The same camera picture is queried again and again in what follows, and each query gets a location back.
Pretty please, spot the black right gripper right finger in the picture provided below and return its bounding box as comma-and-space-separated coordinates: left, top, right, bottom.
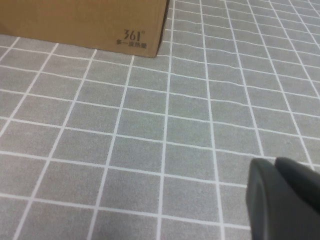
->
261, 156, 320, 240

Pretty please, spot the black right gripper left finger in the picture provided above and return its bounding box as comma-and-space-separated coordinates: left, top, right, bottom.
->
245, 157, 276, 240

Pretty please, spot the brown cardboard shoe box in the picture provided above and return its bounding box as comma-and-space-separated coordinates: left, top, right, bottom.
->
0, 0, 169, 59

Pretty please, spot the grey white-grid tablecloth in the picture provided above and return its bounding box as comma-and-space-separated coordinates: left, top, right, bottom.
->
0, 0, 320, 240

